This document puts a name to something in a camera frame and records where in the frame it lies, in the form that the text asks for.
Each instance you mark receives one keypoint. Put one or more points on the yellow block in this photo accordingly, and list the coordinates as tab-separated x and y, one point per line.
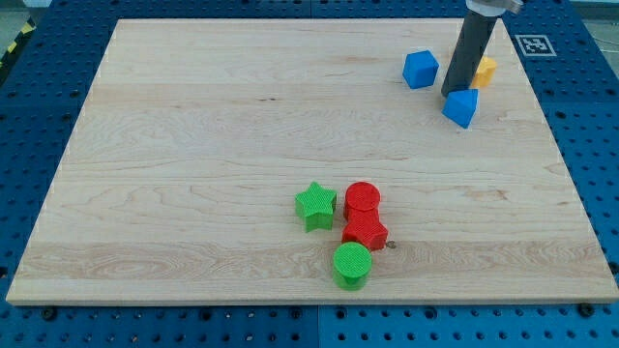
485	73

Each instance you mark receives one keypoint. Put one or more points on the blue triangle block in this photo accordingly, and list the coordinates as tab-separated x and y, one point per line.
460	106

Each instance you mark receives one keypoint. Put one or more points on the green star block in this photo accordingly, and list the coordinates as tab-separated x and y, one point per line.
315	206

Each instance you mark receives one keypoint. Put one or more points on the red cylinder block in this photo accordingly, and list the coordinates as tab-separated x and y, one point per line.
361	197

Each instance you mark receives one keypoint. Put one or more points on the red star block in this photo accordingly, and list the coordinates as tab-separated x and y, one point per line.
365	228

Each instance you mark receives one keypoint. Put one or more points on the green cylinder block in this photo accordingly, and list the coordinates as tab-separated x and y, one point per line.
352	263

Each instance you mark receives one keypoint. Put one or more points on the wooden board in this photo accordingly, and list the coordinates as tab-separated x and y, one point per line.
178	183

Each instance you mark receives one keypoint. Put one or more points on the blue cube block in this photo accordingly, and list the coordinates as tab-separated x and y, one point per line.
420	69

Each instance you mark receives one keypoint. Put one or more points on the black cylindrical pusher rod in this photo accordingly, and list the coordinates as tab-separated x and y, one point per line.
471	45

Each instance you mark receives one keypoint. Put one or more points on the white fiducial marker tag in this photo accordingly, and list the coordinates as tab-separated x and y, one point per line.
534	45

